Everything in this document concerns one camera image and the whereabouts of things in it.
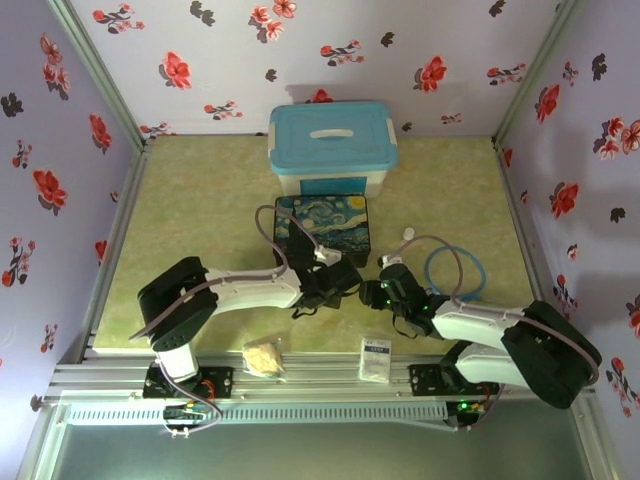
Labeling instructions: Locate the blue tube with metal disc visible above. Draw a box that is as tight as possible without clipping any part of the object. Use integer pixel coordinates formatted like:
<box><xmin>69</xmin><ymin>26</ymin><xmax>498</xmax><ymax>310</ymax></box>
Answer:
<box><xmin>423</xmin><ymin>244</ymin><xmax>488</xmax><ymax>303</ymax></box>

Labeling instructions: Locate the white packet with blue label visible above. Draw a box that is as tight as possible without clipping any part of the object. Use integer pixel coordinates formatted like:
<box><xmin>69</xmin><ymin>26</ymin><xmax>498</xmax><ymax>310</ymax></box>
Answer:
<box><xmin>358</xmin><ymin>335</ymin><xmax>393</xmax><ymax>385</ymax></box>

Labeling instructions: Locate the starry night print lockbox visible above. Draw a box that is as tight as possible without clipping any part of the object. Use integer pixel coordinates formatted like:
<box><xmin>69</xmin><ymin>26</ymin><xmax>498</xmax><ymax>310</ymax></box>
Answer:
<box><xmin>272</xmin><ymin>194</ymin><xmax>374</xmax><ymax>269</ymax></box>

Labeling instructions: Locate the clear bag of beige contents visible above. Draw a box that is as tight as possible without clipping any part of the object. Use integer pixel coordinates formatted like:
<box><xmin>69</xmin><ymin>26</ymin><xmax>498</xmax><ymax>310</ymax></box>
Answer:
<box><xmin>241</xmin><ymin>339</ymin><xmax>289</xmax><ymax>384</ymax></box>

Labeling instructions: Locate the green circuit board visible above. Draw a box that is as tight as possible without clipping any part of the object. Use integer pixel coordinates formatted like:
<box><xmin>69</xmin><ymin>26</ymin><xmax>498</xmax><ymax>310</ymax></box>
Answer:
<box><xmin>457</xmin><ymin>398</ymin><xmax>487</xmax><ymax>419</ymax></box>
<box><xmin>163</xmin><ymin>404</ymin><xmax>209</xmax><ymax>424</ymax></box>

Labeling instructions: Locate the blue lid storage bin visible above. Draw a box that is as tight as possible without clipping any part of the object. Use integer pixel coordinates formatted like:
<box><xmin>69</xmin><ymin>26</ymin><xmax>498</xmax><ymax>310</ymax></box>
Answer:
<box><xmin>268</xmin><ymin>101</ymin><xmax>401</xmax><ymax>198</ymax></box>

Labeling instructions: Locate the grey right arm cable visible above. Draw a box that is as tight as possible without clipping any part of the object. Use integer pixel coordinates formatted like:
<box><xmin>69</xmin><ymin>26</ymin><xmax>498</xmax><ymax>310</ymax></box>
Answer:
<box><xmin>394</xmin><ymin>233</ymin><xmax>604</xmax><ymax>431</ymax></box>

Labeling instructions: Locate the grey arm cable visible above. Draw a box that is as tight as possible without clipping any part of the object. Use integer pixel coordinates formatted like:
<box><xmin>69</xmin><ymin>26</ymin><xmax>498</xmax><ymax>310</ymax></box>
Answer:
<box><xmin>128</xmin><ymin>203</ymin><xmax>321</xmax><ymax>439</ymax></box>
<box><xmin>394</xmin><ymin>233</ymin><xmax>604</xmax><ymax>431</ymax></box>

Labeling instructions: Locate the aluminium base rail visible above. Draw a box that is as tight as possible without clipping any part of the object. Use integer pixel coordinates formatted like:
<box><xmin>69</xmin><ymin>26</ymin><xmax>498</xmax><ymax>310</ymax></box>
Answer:
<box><xmin>47</xmin><ymin>349</ymin><xmax>597</xmax><ymax>404</ymax></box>

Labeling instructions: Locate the grey left arm cable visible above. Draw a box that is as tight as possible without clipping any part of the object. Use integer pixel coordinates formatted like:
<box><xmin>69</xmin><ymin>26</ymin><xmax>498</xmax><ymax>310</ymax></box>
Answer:
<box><xmin>128</xmin><ymin>203</ymin><xmax>321</xmax><ymax>439</ymax></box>

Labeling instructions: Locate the white slotted cable duct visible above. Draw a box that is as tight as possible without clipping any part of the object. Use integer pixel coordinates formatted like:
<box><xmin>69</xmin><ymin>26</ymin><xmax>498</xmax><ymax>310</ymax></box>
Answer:
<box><xmin>64</xmin><ymin>402</ymin><xmax>449</xmax><ymax>427</ymax></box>

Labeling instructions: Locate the aluminium side rail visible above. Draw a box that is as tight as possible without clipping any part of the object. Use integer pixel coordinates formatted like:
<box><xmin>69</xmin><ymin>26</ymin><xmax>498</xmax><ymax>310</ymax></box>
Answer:
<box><xmin>79</xmin><ymin>138</ymin><xmax>157</xmax><ymax>362</ymax></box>
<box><xmin>492</xmin><ymin>138</ymin><xmax>585</xmax><ymax>359</ymax></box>

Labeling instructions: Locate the aluminium corner post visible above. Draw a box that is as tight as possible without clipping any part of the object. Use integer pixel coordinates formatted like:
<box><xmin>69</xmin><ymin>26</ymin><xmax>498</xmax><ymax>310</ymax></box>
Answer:
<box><xmin>492</xmin><ymin>0</ymin><xmax>587</xmax><ymax>146</ymax></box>
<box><xmin>45</xmin><ymin>0</ymin><xmax>151</xmax><ymax>147</ymax></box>

